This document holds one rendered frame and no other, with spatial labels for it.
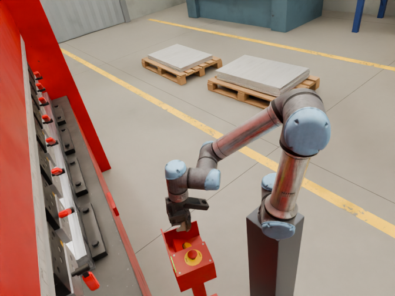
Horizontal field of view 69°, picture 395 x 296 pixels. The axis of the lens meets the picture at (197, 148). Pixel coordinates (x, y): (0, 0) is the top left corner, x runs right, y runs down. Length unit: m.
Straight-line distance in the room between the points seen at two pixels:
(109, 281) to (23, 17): 1.90
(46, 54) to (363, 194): 2.66
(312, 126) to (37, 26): 2.12
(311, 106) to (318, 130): 0.07
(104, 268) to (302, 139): 0.84
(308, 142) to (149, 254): 1.69
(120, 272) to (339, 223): 1.67
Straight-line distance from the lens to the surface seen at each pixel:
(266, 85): 3.52
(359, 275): 2.19
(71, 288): 0.75
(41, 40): 2.53
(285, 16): 6.05
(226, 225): 2.29
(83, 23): 8.43
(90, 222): 1.34
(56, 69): 2.58
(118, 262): 1.21
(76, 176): 1.61
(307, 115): 0.79
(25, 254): 0.58
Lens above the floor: 1.83
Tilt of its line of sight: 37 degrees down
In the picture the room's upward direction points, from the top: 10 degrees counter-clockwise
